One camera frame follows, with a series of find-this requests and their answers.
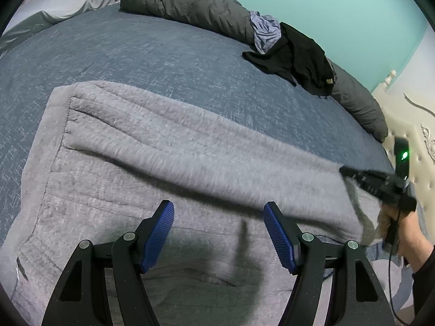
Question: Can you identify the light grey pillow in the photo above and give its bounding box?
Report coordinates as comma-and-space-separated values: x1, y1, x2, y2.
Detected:
0, 0, 121, 51

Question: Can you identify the person's right hand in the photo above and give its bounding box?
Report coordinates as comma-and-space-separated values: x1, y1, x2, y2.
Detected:
377, 207, 434, 266

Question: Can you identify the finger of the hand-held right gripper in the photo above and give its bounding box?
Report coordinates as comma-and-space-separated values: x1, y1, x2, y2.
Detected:
353, 177, 382, 198
340, 166, 390, 186

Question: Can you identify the black garment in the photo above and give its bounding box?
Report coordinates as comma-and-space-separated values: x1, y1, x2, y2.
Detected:
242, 22, 337, 97

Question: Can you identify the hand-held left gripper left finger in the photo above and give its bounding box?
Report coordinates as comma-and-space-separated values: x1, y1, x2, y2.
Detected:
41, 200, 175, 326

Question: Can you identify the black cable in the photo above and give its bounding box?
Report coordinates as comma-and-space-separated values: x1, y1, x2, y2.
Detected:
387, 243, 420, 326

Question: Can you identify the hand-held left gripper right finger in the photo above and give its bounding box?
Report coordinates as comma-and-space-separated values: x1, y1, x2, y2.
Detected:
263, 201, 396, 326

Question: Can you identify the person's right forearm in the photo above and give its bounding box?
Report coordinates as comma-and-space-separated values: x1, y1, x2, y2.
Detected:
411, 244, 435, 326

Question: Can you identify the pale blue crumpled cloth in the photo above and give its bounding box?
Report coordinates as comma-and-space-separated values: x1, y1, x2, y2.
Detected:
250, 11, 282, 55

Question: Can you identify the bed with blue sheet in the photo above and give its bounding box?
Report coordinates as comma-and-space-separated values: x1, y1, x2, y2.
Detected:
0, 3, 398, 326

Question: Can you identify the dark grey rolled duvet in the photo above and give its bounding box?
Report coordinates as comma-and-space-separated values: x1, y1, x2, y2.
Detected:
120, 0, 389, 143

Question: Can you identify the cream tufted headboard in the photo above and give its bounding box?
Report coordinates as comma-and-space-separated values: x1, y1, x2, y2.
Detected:
371, 24, 435, 245

